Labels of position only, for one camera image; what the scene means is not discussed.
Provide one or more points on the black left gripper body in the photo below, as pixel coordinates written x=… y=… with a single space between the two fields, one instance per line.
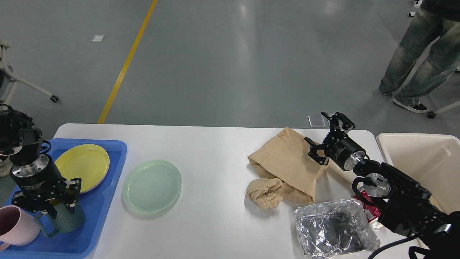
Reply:
x=39 y=177

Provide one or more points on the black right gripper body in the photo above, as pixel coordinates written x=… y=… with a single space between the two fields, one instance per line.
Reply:
x=345 y=152

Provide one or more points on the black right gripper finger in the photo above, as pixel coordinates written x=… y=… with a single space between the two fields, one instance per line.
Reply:
x=313 y=152
x=339 y=126

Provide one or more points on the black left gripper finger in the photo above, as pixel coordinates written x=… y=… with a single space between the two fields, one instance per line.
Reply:
x=71 y=194
x=35 y=203

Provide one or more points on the dark green mug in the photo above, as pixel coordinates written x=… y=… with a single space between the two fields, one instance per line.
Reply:
x=64 y=222

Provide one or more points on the light green plate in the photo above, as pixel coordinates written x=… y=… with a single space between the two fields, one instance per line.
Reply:
x=152 y=187

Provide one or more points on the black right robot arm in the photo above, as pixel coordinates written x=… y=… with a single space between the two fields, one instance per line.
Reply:
x=402 y=201

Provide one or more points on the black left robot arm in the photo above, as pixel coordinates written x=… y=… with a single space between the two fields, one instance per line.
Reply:
x=19 y=135

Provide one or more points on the small clear floor plate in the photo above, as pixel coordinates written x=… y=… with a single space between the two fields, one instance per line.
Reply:
x=316 y=121

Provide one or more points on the yellow plate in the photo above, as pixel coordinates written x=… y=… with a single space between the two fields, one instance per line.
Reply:
x=89 y=162

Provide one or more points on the pink mug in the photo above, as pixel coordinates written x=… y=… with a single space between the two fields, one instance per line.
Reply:
x=17 y=227

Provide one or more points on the brown paper bag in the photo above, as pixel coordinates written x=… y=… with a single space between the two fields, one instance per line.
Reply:
x=284 y=158

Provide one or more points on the blue plastic tray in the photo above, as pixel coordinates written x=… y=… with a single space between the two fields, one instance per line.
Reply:
x=95 y=204

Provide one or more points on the crumpled brown paper ball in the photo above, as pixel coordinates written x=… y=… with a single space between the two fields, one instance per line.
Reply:
x=265 y=192

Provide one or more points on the crumpled aluminium foil tray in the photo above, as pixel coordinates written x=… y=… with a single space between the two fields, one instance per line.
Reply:
x=334 y=228

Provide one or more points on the red snack wrapper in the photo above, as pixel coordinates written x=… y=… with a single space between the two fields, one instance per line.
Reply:
x=370 y=211

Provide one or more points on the beige plastic bin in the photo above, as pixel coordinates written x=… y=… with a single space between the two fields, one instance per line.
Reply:
x=431 y=159

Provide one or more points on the white rolling chair right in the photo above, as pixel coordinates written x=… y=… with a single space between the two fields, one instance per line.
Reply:
x=433 y=113

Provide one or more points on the white rolling chair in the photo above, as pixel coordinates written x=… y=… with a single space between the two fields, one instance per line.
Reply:
x=433 y=113
x=10 y=80

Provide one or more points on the white rolling chair left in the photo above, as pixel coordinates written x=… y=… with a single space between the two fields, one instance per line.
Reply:
x=10 y=80

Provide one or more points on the person in blue jeans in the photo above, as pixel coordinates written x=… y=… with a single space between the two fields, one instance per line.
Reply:
x=426 y=56

